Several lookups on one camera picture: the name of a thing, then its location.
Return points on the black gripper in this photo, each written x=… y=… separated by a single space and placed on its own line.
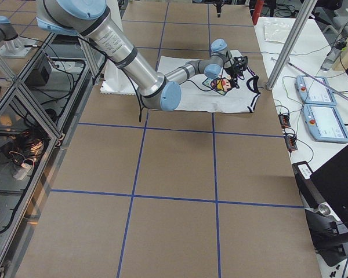
x=235 y=70

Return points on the grey cartoon print t-shirt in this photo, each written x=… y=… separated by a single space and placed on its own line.
x=208 y=95

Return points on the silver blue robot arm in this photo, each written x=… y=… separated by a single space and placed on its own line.
x=92 y=19
x=7 y=31

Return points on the clear plastic bag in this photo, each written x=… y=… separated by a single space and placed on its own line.
x=276 y=32

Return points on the black USB hub left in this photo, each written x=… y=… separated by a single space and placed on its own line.
x=284 y=120

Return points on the black usb hub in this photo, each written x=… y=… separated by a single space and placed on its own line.
x=290 y=143
x=284 y=120

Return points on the far blue teach pendant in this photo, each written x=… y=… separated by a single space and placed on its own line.
x=312 y=92

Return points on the blue teach pendant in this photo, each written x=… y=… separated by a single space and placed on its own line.
x=312 y=92
x=324 y=123

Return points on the red cylinder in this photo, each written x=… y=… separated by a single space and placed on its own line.
x=257 y=11

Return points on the black USB hub right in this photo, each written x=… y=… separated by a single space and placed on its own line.
x=290 y=143

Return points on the near blue teach pendant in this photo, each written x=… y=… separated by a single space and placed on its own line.
x=324 y=123

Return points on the silver reacher grabber stick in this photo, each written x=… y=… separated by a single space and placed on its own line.
x=317 y=80

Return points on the black laptop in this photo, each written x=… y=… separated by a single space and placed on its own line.
x=331 y=180

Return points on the aluminium frame post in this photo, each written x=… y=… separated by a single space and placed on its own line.
x=300 y=21

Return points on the black camera stand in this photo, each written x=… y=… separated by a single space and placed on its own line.
x=329 y=237

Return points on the aluminium frame cabinet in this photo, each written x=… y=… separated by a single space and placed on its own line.
x=35 y=116

